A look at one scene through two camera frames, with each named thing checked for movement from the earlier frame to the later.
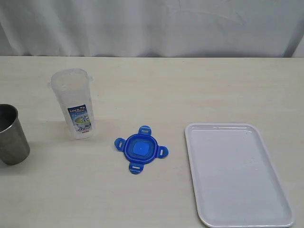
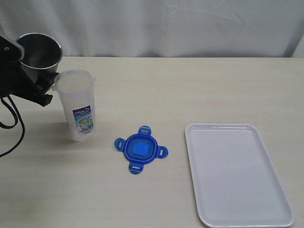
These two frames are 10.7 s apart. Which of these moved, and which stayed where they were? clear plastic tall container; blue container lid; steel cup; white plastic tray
Moved: steel cup
Stayed: clear plastic tall container; white plastic tray; blue container lid
